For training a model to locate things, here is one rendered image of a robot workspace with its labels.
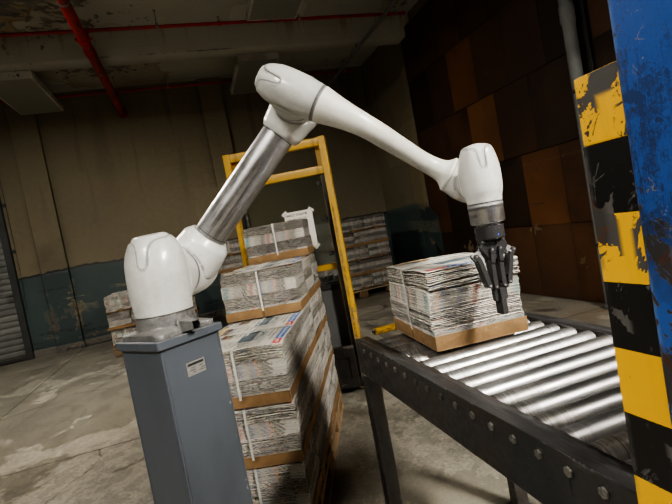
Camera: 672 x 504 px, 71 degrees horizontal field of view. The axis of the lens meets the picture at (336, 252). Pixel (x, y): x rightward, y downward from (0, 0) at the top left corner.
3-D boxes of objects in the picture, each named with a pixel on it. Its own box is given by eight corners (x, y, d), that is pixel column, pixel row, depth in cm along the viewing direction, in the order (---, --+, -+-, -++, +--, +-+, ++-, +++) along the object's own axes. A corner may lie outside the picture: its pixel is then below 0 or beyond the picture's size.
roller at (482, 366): (439, 391, 119) (435, 371, 119) (588, 345, 132) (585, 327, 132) (449, 396, 114) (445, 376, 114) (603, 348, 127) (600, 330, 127)
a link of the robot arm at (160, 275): (121, 323, 123) (103, 240, 122) (154, 310, 141) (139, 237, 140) (181, 313, 121) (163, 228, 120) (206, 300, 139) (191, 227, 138)
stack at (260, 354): (223, 571, 179) (179, 358, 175) (281, 433, 295) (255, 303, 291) (324, 559, 176) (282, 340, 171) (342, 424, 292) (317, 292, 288)
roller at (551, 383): (484, 417, 100) (480, 394, 100) (653, 360, 113) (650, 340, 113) (499, 425, 95) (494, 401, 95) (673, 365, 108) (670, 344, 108)
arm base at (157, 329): (167, 342, 115) (162, 320, 115) (120, 342, 129) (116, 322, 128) (225, 322, 130) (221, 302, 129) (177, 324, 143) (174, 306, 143)
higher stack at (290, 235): (280, 434, 294) (240, 229, 288) (289, 414, 324) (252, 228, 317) (341, 424, 291) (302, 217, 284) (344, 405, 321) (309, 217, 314)
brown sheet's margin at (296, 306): (226, 323, 231) (225, 314, 231) (242, 311, 260) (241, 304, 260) (302, 310, 228) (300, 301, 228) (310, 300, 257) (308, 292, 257)
